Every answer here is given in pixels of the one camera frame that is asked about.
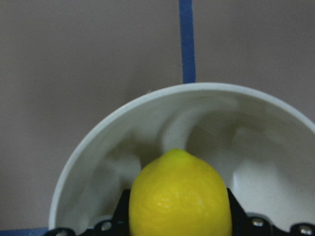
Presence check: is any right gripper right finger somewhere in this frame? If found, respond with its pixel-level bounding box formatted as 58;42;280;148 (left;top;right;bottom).
227;188;315;236

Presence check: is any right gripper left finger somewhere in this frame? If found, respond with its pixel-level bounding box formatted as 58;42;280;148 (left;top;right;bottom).
44;189;130;236

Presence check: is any yellow lemon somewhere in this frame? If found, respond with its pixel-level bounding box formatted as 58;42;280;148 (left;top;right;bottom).
129;149;232;236

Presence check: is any white ceramic bowl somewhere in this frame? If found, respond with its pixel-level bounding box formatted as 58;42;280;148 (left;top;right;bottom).
49;83;315;234

